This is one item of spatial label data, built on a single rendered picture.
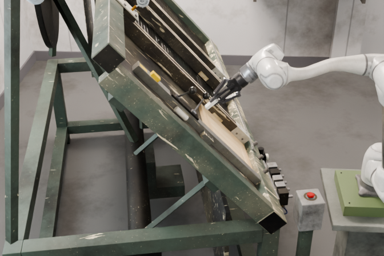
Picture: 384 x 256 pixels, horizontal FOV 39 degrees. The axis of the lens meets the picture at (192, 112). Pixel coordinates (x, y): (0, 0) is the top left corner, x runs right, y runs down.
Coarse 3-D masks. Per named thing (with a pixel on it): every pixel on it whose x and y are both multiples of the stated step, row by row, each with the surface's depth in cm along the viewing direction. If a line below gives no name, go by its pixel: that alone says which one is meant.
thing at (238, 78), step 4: (236, 76) 255; (240, 76) 254; (232, 80) 255; (236, 80) 254; (240, 80) 253; (244, 80) 254; (228, 84) 256; (236, 84) 257; (240, 84) 254; (244, 84) 254; (232, 88) 258; (240, 88) 258
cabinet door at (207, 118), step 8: (200, 112) 298; (208, 112) 305; (208, 120) 294; (216, 120) 308; (216, 128) 298; (224, 128) 311; (224, 136) 301; (232, 136) 314; (232, 144) 304; (240, 144) 317; (240, 152) 306; (248, 160) 308
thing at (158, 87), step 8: (136, 64) 252; (136, 72) 251; (144, 72) 251; (144, 80) 253; (152, 80) 254; (152, 88) 256; (160, 88) 256; (160, 96) 259; (168, 96) 259; (176, 104) 262; (184, 112) 265; (192, 120) 268; (200, 120) 273; (200, 128) 271; (208, 128) 275; (216, 136) 278; (216, 144) 277; (224, 144) 280; (224, 152) 280; (232, 152) 283; (232, 160) 283; (240, 160) 285; (240, 168) 287; (248, 168) 288; (248, 176) 290; (256, 176) 291
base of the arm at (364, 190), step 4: (356, 176) 308; (360, 176) 307; (360, 180) 300; (360, 184) 300; (364, 184) 296; (360, 188) 298; (364, 188) 296; (368, 188) 294; (372, 188) 293; (360, 192) 295; (364, 192) 295; (368, 192) 295; (372, 192) 294; (364, 196) 295; (372, 196) 294; (376, 196) 294
